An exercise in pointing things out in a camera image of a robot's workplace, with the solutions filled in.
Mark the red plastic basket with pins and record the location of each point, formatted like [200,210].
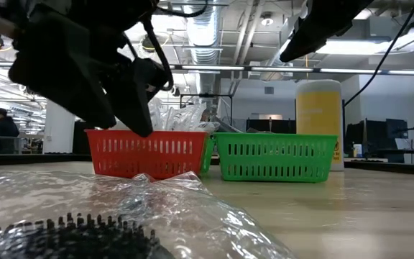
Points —
[149,158]

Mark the black aluminium table frame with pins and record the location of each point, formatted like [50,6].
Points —
[31,160]

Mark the person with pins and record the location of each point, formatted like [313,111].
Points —
[5,129]

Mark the yellow wipes canister white lid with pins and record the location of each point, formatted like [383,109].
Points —
[318,115]

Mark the row of black monitors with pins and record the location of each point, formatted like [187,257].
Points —
[271,126]

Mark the black round brush in bag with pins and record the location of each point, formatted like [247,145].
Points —
[85,237]

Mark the silver ribbed air duct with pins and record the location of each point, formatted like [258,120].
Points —
[203,25]

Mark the ceiling light strip bar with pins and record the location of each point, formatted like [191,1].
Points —
[210,67]

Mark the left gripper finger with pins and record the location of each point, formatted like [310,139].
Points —
[63,72]
[138,97]

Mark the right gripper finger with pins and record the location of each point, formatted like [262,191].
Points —
[322,21]

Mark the green plastic basket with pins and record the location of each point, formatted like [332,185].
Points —
[208,154]
[275,158]

